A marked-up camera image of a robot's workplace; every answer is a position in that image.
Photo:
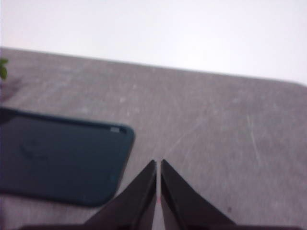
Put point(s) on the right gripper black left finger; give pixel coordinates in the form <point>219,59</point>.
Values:
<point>134,206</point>

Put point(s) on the orange carrot with green leaves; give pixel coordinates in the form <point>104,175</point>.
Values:
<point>3,68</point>

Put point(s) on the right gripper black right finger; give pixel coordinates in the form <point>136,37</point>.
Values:
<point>182,206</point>

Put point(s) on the dark rectangular tray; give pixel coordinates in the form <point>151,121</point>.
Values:
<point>60,155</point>

